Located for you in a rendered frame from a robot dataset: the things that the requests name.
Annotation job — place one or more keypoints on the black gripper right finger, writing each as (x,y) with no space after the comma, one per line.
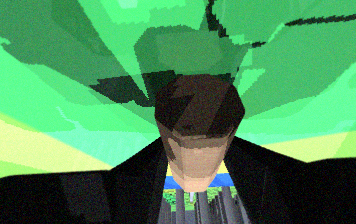
(278,189)

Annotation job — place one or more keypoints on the blue flat strip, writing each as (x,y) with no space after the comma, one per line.
(220,180)

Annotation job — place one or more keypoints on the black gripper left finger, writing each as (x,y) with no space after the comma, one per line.
(129,193)

